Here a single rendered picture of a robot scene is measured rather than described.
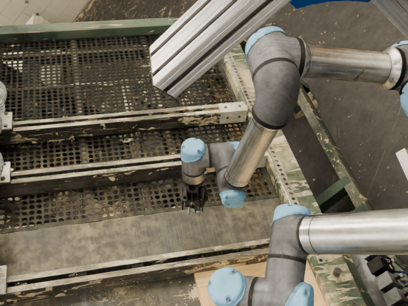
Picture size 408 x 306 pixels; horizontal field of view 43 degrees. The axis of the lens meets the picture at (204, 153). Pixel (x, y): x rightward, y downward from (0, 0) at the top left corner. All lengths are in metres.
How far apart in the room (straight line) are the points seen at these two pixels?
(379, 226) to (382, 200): 1.99
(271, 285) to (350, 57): 0.68
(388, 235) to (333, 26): 2.86
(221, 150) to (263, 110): 0.35
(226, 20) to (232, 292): 0.51
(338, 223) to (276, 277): 0.16
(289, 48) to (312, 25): 2.46
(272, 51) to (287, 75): 0.08
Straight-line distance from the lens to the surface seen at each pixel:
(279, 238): 1.02
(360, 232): 0.92
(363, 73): 1.45
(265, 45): 1.33
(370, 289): 1.95
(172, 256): 1.79
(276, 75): 1.26
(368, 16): 3.53
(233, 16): 0.72
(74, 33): 2.87
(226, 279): 1.02
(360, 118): 3.16
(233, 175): 1.46
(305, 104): 3.20
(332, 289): 1.84
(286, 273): 1.01
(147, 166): 2.04
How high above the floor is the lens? 2.41
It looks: 37 degrees down
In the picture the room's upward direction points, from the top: 63 degrees counter-clockwise
